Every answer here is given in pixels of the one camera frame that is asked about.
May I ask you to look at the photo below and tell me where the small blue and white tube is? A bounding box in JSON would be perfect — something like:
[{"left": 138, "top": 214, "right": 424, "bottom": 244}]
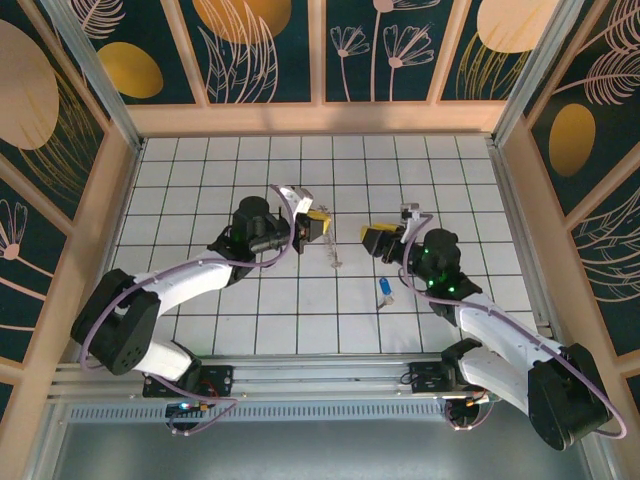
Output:
[{"left": 375, "top": 275, "right": 397, "bottom": 310}]

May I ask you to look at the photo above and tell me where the grey metal sheet panel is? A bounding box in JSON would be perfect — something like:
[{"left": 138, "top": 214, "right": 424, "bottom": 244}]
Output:
[{"left": 19, "top": 394, "right": 619, "bottom": 480}]

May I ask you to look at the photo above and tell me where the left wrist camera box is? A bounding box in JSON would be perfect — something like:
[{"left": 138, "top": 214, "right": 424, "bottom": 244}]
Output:
[{"left": 277, "top": 183, "right": 315, "bottom": 217}]

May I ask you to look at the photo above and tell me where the aluminium side rail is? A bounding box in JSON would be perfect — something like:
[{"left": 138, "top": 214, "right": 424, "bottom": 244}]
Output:
[{"left": 487, "top": 139, "right": 556, "bottom": 341}]

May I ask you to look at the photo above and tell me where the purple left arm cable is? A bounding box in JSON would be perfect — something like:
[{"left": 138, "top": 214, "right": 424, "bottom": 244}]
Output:
[{"left": 79, "top": 183, "right": 297, "bottom": 439}]

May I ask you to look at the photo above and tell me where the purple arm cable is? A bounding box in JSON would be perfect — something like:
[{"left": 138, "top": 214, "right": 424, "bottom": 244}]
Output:
[
  {"left": 397, "top": 213, "right": 629, "bottom": 441},
  {"left": 79, "top": 183, "right": 297, "bottom": 439}
]

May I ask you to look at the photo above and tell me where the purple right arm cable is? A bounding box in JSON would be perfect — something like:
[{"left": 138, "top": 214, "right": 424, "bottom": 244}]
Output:
[{"left": 397, "top": 213, "right": 629, "bottom": 441}]

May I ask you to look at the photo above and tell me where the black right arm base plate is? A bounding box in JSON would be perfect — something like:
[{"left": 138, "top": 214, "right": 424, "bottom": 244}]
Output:
[{"left": 407, "top": 360, "right": 481, "bottom": 401}]

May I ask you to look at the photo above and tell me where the aluminium extrusion rail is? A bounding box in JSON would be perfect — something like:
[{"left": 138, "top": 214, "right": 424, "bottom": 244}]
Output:
[{"left": 47, "top": 352, "right": 599, "bottom": 401}]

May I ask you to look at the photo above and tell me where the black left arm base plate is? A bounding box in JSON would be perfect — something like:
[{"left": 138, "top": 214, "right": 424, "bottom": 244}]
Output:
[{"left": 142, "top": 363, "right": 236, "bottom": 400}]

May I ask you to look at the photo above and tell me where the slotted grey cable duct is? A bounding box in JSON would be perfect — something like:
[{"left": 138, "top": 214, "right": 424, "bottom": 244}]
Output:
[{"left": 67, "top": 402, "right": 451, "bottom": 422}]

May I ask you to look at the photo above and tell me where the aluminium corner post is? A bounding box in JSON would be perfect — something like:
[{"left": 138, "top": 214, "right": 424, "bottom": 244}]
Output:
[
  {"left": 42, "top": 0, "right": 146, "bottom": 154},
  {"left": 492, "top": 0, "right": 576, "bottom": 146}
]

